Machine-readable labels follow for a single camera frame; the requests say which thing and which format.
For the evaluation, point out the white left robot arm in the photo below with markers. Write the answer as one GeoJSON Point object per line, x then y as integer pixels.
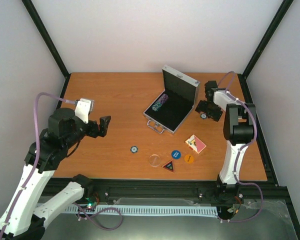
{"type": "Point", "coordinates": [23, 219]}

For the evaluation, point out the blue white poker chip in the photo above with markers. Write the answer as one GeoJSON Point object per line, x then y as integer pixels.
{"type": "Point", "coordinates": [203, 116]}
{"type": "Point", "coordinates": [134, 149]}

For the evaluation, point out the white cable duct strip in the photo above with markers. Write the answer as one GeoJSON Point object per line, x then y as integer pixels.
{"type": "Point", "coordinates": [152, 210]}

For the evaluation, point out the purple poker chip stack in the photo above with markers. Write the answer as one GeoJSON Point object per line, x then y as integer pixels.
{"type": "Point", "coordinates": [159, 103]}

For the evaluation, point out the clear round disc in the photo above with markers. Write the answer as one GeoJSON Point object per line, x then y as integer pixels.
{"type": "Point", "coordinates": [154, 160]}

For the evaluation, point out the black red triangle token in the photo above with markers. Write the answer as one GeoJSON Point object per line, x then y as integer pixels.
{"type": "Point", "coordinates": [169, 166]}

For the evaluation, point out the aluminium poker case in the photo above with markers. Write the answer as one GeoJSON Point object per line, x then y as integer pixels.
{"type": "Point", "coordinates": [182, 91]}

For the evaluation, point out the orange round token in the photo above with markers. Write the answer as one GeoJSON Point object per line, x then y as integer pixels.
{"type": "Point", "coordinates": [189, 159]}

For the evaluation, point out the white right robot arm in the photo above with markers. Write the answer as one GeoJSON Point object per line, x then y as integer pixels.
{"type": "Point", "coordinates": [239, 127]}

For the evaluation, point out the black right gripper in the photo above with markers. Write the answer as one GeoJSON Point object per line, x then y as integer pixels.
{"type": "Point", "coordinates": [216, 116]}

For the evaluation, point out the pink playing card deck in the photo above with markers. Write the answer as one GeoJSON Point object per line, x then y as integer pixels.
{"type": "Point", "coordinates": [195, 144]}

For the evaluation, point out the black aluminium frame rail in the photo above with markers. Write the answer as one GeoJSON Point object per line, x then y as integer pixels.
{"type": "Point", "coordinates": [197, 191]}

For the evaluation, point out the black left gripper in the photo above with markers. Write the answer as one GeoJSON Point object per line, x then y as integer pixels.
{"type": "Point", "coordinates": [95, 132]}

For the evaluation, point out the blue round token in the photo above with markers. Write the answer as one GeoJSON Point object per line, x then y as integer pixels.
{"type": "Point", "coordinates": [176, 154]}

